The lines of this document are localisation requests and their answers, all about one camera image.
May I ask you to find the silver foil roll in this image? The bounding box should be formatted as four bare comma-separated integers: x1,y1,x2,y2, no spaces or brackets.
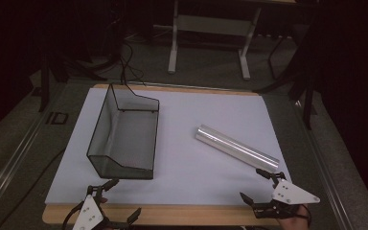
195,124,281,173

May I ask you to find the white metal desk frame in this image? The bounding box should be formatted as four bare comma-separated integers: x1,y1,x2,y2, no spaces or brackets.
167,0,264,81

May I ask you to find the black wire mesh basket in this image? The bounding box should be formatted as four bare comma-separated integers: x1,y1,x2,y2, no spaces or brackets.
86,82,160,180

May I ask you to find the black floor bracket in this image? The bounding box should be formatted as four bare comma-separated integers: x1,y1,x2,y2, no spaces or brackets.
45,111,69,126

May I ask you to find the person's right hand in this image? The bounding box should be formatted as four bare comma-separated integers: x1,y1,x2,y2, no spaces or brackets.
279,203,312,230

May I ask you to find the metal floor rail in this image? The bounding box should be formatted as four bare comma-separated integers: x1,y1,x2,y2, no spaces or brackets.
0,106,51,219
294,100,357,230

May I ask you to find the white table mat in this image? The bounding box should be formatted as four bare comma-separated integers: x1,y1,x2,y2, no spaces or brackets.
44,87,292,206

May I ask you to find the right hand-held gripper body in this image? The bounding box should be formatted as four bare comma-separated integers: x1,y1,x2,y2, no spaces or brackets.
250,171,321,220

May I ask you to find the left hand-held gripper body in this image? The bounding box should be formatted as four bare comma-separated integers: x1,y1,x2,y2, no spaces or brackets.
61,185,130,230

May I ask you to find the black metal stand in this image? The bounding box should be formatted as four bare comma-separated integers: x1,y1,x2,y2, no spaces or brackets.
37,47,108,113
254,18,319,131

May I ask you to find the black cable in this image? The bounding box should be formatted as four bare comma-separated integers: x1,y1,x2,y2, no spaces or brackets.
0,147,67,230
118,40,147,89

